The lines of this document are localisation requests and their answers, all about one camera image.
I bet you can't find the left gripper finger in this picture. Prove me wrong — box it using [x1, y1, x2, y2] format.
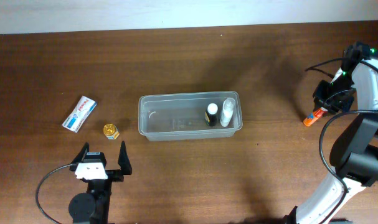
[71, 142, 89, 164]
[118, 141, 133, 175]

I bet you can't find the orange tube white cap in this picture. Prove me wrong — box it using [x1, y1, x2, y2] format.
[303, 107, 328, 126]

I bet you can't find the white Panadol box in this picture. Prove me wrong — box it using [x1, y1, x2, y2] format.
[62, 96, 97, 133]

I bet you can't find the white dropper bottle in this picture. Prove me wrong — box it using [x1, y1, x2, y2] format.
[220, 98, 236, 128]

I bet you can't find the dark bottle white cap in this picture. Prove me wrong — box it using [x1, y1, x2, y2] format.
[205, 103, 218, 126]

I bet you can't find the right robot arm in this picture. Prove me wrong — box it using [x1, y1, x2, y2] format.
[283, 42, 378, 223]

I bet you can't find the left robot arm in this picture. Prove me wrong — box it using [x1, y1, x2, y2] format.
[69, 141, 132, 224]

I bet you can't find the clear plastic container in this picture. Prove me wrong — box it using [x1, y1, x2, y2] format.
[138, 91, 243, 141]

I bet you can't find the gold lid small jar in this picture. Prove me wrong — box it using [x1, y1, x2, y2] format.
[103, 123, 120, 140]

